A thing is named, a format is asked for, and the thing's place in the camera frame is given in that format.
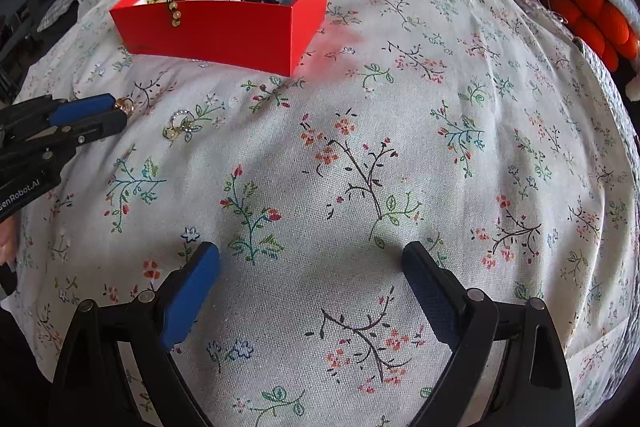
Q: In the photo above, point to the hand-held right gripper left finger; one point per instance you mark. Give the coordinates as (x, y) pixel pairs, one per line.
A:
(192, 297)

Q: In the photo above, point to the white plush toy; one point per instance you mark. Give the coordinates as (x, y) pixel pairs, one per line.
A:
(634, 89)

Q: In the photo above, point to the orange knitted cushion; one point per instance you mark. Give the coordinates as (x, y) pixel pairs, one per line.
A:
(600, 17)

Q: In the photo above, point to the red cardboard box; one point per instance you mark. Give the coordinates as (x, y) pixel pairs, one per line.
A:
(225, 32)

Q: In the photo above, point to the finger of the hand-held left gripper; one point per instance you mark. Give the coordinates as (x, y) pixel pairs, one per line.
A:
(85, 105)
(100, 127)

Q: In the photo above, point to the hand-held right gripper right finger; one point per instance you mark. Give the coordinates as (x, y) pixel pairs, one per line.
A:
(432, 297)

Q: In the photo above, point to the grey checkered cloth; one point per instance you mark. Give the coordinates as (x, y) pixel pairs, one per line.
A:
(60, 12)

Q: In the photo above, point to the person's left hand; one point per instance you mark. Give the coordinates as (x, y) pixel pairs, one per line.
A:
(6, 242)

